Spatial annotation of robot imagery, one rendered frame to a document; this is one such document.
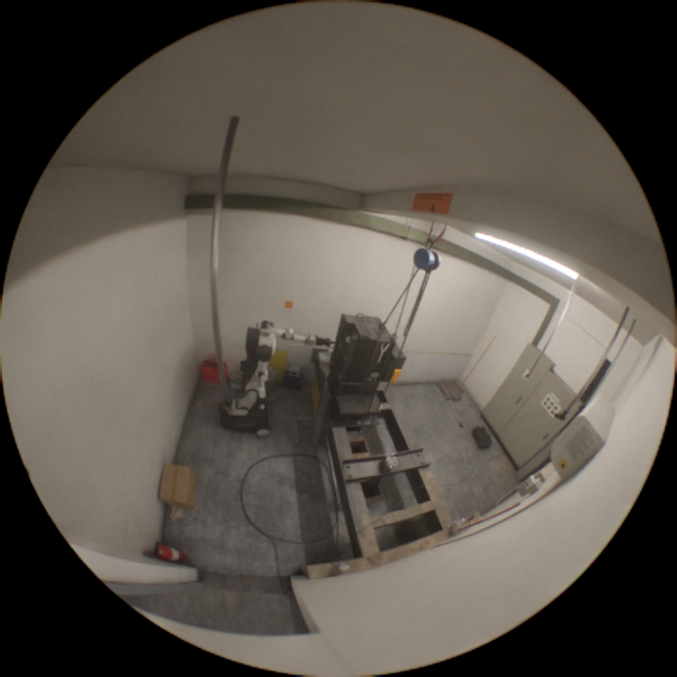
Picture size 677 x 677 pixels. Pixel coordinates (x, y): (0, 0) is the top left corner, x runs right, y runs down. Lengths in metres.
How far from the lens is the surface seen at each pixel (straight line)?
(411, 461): 2.43
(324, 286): 2.89
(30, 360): 1.44
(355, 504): 2.04
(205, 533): 2.68
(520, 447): 4.31
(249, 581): 2.58
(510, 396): 4.28
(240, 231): 2.71
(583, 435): 1.23
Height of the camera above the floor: 2.55
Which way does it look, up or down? 31 degrees down
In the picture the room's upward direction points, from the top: 14 degrees clockwise
